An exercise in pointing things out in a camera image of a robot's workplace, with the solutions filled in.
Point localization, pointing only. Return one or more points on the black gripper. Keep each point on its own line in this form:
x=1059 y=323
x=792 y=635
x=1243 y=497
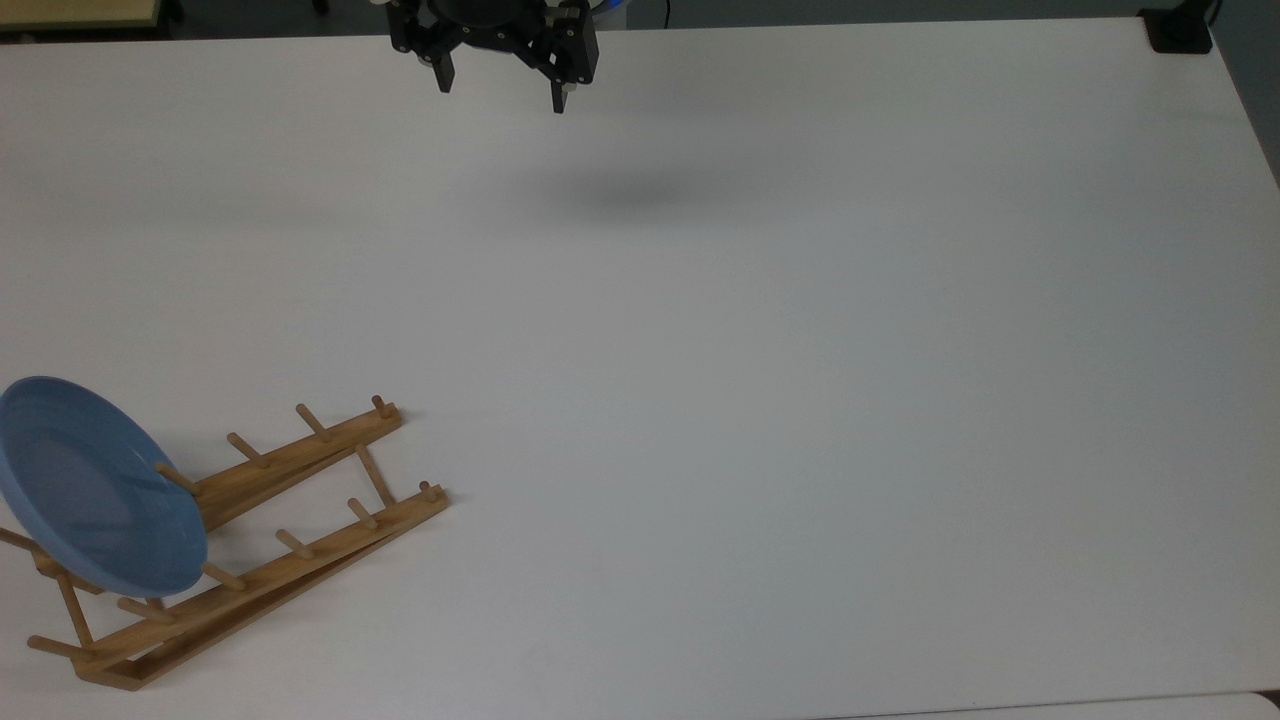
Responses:
x=485 y=25

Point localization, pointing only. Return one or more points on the blue plate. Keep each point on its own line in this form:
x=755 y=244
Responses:
x=90 y=490

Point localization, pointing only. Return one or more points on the wooden plate rack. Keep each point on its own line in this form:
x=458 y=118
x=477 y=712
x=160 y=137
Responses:
x=300 y=555

